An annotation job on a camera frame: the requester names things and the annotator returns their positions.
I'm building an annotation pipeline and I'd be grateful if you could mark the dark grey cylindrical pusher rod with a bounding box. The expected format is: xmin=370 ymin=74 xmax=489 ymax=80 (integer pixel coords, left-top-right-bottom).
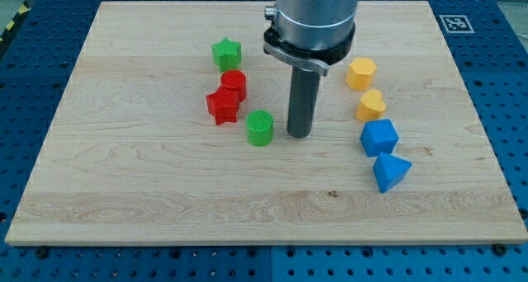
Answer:
xmin=287 ymin=67 xmax=320 ymax=138

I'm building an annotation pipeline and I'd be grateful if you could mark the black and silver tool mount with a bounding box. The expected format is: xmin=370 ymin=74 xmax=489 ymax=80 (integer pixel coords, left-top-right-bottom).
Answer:
xmin=263 ymin=24 xmax=356 ymax=77

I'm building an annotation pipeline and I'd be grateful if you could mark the green cylinder block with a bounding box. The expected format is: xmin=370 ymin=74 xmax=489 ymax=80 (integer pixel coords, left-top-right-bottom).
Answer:
xmin=246 ymin=110 xmax=274 ymax=147

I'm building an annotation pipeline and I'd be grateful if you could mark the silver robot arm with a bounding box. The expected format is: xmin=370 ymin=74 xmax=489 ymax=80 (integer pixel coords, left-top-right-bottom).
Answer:
xmin=263 ymin=0 xmax=359 ymax=138

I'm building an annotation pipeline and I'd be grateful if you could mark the red star block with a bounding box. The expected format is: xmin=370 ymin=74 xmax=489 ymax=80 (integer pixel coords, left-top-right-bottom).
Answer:
xmin=205 ymin=87 xmax=239 ymax=125

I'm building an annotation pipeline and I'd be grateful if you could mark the green star block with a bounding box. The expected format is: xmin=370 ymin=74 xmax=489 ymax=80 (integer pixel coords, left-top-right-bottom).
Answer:
xmin=211 ymin=38 xmax=242 ymax=73

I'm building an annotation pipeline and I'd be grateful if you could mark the yellow hexagon block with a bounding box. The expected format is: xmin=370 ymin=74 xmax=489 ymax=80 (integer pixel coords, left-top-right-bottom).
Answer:
xmin=346 ymin=57 xmax=377 ymax=91

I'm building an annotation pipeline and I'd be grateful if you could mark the yellow heart block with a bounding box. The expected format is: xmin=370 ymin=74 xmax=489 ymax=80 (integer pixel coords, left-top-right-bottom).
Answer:
xmin=356 ymin=89 xmax=386 ymax=122

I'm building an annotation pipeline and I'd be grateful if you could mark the red cylinder block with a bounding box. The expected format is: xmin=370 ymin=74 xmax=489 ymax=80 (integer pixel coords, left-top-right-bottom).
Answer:
xmin=220 ymin=69 xmax=247 ymax=102

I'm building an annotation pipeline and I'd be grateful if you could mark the blue cube block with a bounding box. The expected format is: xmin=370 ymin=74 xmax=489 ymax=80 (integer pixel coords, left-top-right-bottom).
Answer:
xmin=360 ymin=119 xmax=399 ymax=157

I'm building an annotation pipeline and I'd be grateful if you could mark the blue triangle block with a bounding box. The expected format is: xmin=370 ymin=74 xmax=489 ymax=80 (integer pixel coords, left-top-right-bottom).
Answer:
xmin=373 ymin=153 xmax=412 ymax=193

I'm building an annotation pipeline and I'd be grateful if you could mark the wooden board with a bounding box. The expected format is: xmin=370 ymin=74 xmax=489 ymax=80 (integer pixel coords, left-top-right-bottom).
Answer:
xmin=6 ymin=1 xmax=527 ymax=246

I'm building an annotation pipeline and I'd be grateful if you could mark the white fiducial marker tag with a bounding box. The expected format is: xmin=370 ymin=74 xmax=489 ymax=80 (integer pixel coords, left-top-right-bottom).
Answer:
xmin=440 ymin=14 xmax=474 ymax=34

